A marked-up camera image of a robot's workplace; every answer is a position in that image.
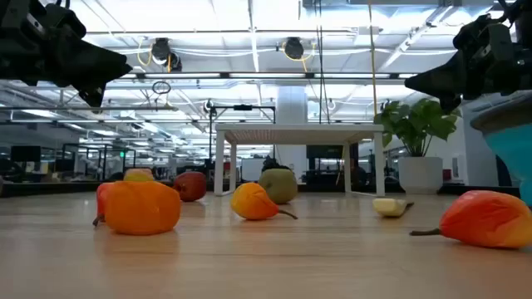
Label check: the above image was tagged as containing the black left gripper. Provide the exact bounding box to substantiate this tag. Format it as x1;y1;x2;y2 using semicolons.
0;0;133;108

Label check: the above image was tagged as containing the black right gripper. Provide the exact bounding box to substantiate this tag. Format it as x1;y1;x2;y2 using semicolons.
405;0;532;114

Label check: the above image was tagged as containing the blue collapsible bowl grey rim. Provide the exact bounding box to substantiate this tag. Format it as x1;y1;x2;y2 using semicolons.
470;91;532;208

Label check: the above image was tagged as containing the round yellow orange fruit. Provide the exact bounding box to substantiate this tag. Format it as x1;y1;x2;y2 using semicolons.
123;167;155;183

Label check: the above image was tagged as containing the red orange pear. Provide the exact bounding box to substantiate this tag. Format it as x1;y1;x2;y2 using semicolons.
91;181;116;228
409;189;532;250

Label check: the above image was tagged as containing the knife with pale yellow handle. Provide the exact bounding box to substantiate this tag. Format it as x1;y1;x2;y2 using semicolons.
372;198;415;218

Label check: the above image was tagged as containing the dark red pomegranate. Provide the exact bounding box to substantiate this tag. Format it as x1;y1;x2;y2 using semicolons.
171;171;208;203

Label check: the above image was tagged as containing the green apple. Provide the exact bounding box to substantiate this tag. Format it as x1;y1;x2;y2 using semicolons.
258;168;299;205

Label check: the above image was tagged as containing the yellow orange pear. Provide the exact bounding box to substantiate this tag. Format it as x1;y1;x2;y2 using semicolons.
229;182;299;221

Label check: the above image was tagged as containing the green potted plant white pot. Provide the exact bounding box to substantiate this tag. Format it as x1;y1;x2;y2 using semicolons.
372;97;462;195

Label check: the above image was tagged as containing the black computer monitor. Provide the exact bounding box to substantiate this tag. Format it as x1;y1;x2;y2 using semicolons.
10;145;42;163

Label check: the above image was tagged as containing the white perforated metal shelf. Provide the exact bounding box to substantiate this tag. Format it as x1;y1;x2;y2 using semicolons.
214;123;386;198

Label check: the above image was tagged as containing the black ceiling cable reel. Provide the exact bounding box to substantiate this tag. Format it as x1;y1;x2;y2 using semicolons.
150;37;183;72
282;36;317;72

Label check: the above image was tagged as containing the black aluminium table frame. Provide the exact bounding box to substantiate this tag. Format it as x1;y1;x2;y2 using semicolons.
0;181;521;199

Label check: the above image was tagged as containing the black hanging cable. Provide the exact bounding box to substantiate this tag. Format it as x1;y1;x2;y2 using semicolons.
313;0;332;125

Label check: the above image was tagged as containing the black wall screen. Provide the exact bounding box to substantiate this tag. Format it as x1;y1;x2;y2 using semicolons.
306;144;345;159

